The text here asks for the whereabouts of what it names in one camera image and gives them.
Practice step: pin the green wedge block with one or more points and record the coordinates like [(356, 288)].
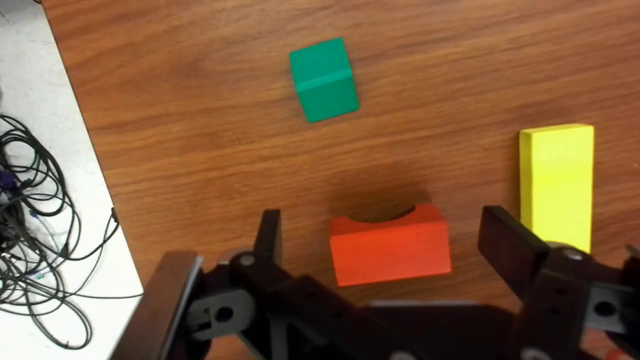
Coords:
[(322, 81)]

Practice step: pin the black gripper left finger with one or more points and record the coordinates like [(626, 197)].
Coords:
[(266, 233)]

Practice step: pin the long yellow block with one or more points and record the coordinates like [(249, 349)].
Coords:
[(560, 186)]

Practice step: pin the orange arch block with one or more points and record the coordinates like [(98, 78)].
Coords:
[(391, 252)]

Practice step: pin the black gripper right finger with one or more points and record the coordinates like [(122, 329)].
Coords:
[(512, 242)]

